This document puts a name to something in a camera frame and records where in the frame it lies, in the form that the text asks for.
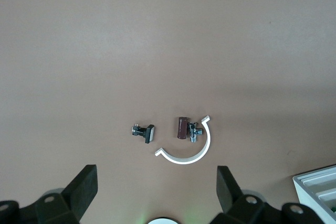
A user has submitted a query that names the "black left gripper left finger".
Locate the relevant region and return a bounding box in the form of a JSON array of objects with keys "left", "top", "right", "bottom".
[{"left": 0, "top": 164, "right": 98, "bottom": 224}]

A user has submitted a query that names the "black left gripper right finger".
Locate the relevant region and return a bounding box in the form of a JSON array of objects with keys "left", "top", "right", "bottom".
[{"left": 211, "top": 165, "right": 326, "bottom": 224}]

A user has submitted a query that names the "white curved pipe clamp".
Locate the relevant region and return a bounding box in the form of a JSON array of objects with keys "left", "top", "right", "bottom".
[{"left": 154, "top": 115, "right": 212, "bottom": 165}]

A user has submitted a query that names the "small metal valve fitting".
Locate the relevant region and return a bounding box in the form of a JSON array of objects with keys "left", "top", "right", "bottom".
[{"left": 187, "top": 121, "right": 204, "bottom": 144}]

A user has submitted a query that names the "brown table cover mat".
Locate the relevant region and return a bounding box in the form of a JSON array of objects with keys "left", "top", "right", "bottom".
[{"left": 0, "top": 0, "right": 336, "bottom": 224}]

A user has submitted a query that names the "black square push switch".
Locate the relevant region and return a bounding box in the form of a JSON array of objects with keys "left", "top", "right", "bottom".
[{"left": 130, "top": 123, "right": 158, "bottom": 145}]

